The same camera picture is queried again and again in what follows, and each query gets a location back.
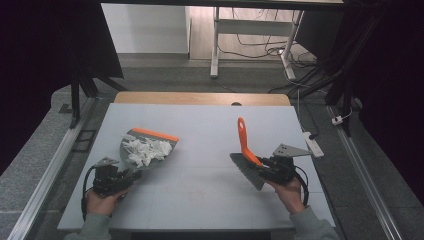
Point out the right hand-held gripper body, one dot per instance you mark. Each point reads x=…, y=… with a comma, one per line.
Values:
x=283, y=168

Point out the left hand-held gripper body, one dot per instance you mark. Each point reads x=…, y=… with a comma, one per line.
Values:
x=106, y=180

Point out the grey dustpan with orange edge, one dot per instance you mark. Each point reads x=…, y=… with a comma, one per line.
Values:
x=133, y=158

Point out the pile of white paper scraps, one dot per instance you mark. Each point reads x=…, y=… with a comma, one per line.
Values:
x=146, y=150

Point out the person's left hand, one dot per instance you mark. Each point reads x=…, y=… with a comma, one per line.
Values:
x=101, y=201

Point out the person's right hand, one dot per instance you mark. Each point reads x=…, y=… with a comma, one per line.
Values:
x=290, y=195

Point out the white power strip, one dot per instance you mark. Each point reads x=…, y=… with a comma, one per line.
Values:
x=313, y=144

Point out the small white adapter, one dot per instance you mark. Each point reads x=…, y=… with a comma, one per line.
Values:
x=337, y=120

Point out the black metal stand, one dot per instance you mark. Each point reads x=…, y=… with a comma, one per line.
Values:
x=343, y=76
x=75, y=96

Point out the wooden table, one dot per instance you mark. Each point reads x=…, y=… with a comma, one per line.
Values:
x=200, y=98

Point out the black curtain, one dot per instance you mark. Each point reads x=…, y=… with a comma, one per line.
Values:
x=396, y=83
x=36, y=60

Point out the white cabinet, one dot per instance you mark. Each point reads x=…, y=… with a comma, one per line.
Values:
x=146, y=28

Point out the aluminium floor rail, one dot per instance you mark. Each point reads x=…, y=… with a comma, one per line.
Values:
x=363, y=176
x=50, y=173

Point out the white metal desk frame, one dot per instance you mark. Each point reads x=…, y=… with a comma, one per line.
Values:
x=253, y=26

